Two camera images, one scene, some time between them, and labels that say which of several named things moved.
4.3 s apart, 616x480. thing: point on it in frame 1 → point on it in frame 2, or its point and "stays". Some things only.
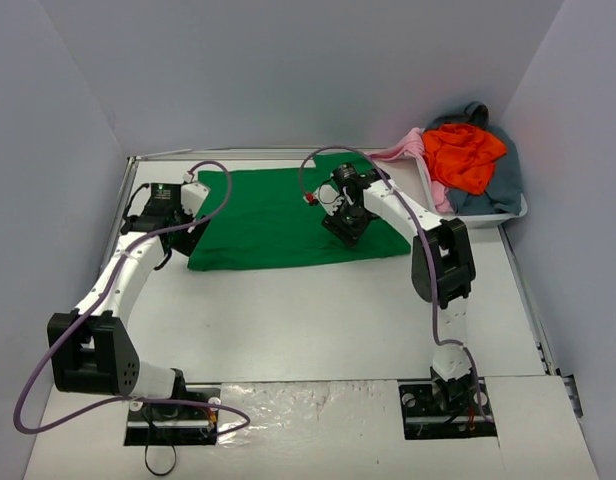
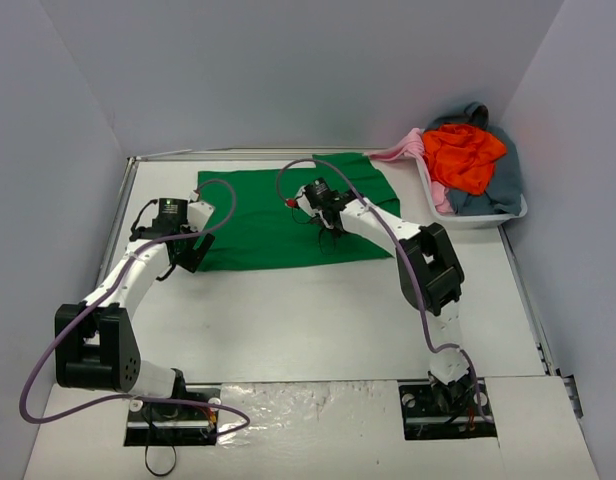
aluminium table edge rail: [132, 159] stays
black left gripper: [191, 239] → [189, 251]
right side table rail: [538, 330] stays
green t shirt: [259, 217] stays
